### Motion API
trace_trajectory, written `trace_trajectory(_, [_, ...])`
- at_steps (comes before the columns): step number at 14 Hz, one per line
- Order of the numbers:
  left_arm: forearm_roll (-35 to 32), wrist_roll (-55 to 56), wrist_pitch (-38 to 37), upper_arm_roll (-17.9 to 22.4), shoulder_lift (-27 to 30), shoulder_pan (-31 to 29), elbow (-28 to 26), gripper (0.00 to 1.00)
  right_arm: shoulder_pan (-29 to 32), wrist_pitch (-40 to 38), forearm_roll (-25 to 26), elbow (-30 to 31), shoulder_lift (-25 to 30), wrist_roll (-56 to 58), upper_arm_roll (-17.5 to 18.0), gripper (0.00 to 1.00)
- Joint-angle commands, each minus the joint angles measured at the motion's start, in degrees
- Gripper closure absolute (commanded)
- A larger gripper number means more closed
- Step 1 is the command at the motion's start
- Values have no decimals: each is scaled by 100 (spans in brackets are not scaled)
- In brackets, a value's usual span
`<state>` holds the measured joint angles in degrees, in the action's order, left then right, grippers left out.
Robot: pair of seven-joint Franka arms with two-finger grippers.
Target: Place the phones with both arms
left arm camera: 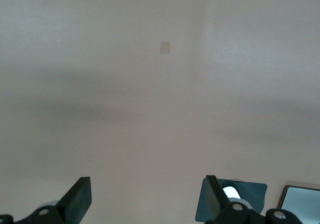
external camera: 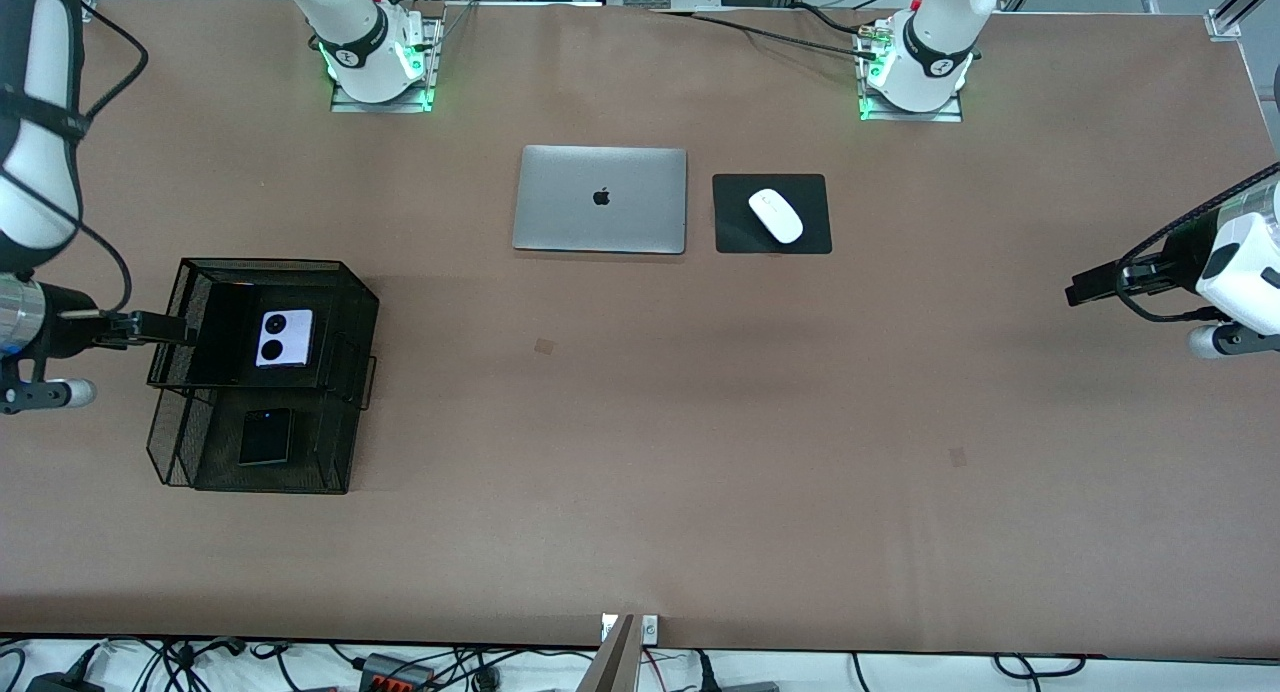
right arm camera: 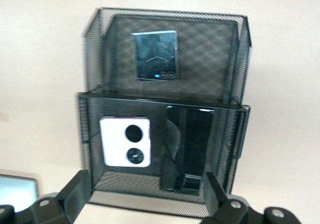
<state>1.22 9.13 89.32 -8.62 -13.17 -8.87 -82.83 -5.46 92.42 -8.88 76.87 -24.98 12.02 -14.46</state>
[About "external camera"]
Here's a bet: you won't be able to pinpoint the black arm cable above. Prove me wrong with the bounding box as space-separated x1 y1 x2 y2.
55 0 149 318
1118 162 1280 323

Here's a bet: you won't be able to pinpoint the grey metal camera post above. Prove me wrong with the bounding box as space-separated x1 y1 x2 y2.
575 614 638 692

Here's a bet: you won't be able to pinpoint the black mesh two-tier tray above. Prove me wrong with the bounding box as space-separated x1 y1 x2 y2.
146 259 381 495

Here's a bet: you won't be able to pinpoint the black looped floor cable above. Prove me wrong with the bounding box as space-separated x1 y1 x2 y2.
992 653 1087 679

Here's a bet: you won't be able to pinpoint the black cable across table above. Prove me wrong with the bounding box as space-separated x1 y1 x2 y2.
650 5 886 63

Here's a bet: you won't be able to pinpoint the long black smartphone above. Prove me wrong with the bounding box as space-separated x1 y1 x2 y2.
190 282 263 388

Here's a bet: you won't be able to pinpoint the small black flip phone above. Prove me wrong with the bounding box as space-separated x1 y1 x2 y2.
238 407 294 467

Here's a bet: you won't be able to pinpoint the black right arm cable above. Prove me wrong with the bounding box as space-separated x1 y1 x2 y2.
55 0 149 318

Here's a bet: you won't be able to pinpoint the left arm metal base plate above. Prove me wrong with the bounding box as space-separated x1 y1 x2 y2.
858 17 964 123

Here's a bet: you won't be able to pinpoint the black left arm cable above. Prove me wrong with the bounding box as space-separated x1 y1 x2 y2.
1118 162 1280 323

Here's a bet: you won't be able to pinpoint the silver closed laptop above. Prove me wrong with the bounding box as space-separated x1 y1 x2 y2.
512 145 689 255

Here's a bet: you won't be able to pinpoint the white computer mouse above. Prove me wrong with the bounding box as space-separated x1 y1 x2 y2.
748 188 805 245

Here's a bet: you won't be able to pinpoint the black mouse pad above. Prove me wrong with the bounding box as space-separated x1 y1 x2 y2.
712 174 833 255

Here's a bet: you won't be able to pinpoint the lavender flip phone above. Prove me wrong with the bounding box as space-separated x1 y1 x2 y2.
256 309 315 369

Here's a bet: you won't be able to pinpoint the black power strip red switches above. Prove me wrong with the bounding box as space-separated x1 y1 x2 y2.
358 652 437 692

